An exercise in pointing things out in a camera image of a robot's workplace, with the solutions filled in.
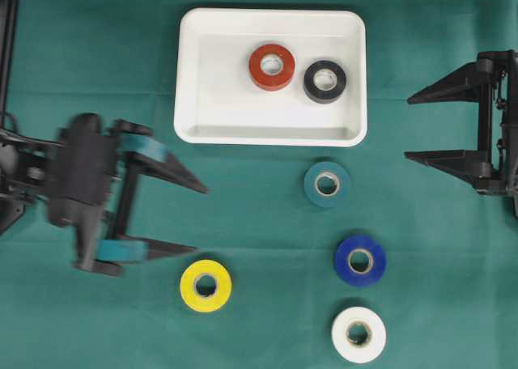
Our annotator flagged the teal green tape roll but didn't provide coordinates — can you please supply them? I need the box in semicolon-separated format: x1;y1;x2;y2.
304;161;351;208

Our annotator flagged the blue tape roll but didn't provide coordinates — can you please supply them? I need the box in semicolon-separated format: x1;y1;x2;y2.
333;235;386;287

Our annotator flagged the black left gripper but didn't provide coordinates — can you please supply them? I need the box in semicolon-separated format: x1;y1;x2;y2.
74;119;208;277

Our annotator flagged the white tape roll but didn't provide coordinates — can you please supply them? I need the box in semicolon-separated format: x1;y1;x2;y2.
331;307;387;364

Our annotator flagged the green table cloth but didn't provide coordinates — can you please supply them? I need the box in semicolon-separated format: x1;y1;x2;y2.
1;0;517;368

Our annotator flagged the red tape roll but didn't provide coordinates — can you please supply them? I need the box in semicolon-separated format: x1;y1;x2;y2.
248;44;295;91

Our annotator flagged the white plastic tray case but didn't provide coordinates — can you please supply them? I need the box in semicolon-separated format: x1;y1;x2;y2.
173;7;367;147

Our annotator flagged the yellow tape roll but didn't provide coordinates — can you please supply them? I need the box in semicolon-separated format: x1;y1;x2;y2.
180;259;232;313

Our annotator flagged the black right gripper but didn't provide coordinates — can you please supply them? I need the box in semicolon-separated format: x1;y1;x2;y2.
404;49;517;197

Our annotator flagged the black tape roll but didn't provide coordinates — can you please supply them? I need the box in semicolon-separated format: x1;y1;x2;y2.
304;60;347;104

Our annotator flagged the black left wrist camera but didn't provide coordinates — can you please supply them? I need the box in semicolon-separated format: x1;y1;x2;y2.
45;113;117;227

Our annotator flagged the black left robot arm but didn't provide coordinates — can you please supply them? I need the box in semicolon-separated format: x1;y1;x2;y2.
1;0;208;277

